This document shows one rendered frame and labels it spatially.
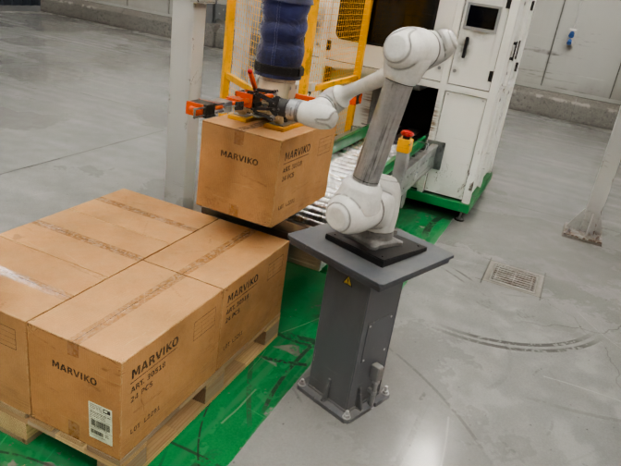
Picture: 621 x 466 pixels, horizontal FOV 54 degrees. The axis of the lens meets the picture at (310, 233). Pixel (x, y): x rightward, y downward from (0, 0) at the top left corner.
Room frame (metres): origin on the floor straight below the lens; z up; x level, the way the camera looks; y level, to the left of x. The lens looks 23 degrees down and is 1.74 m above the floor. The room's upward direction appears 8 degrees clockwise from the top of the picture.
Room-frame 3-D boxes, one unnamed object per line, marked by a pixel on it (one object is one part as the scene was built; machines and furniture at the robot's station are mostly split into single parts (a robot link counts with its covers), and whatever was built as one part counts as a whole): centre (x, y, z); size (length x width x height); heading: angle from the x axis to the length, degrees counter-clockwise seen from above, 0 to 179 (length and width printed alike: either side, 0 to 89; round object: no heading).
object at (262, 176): (2.84, 0.25, 0.87); 0.60 x 0.40 x 0.40; 158
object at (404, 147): (3.17, -0.42, 0.50); 0.07 x 0.07 x 1.00; 69
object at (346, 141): (4.34, -0.05, 0.60); 1.60 x 0.10 x 0.09; 159
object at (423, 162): (3.79, -0.48, 0.50); 2.31 x 0.05 x 0.19; 159
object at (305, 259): (2.82, 0.25, 0.48); 0.70 x 0.03 x 0.15; 69
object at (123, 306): (2.29, 0.77, 0.34); 1.20 x 1.00 x 0.40; 159
